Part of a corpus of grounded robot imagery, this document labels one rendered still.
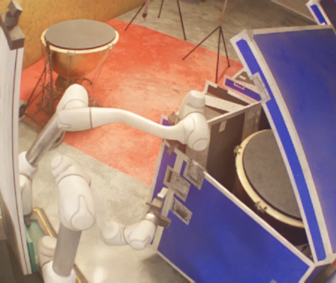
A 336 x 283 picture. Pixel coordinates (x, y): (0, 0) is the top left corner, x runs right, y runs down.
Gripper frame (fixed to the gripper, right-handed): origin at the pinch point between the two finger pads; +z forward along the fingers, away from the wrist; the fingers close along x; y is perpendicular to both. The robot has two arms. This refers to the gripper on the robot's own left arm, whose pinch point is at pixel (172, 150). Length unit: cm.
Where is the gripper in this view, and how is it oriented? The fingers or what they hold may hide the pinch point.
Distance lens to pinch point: 255.7
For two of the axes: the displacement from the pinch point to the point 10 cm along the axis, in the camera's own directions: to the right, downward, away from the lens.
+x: 7.3, -2.9, 6.2
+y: 6.1, 6.8, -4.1
